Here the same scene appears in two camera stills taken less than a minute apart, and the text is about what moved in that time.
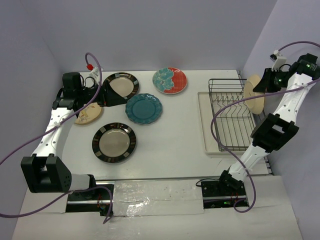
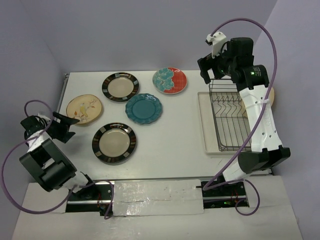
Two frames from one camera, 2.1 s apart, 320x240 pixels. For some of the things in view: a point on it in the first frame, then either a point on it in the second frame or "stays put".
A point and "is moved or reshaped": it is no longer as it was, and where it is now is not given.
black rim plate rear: (125, 83) stays put
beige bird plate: (256, 105) is moved or reshaped
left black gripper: (109, 97) → (65, 135)
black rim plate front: (113, 142) stays put
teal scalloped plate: (143, 109) stays put
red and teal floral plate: (170, 80) stays put
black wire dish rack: (234, 122) stays put
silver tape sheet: (152, 197) stays put
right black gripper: (266, 84) → (205, 63)
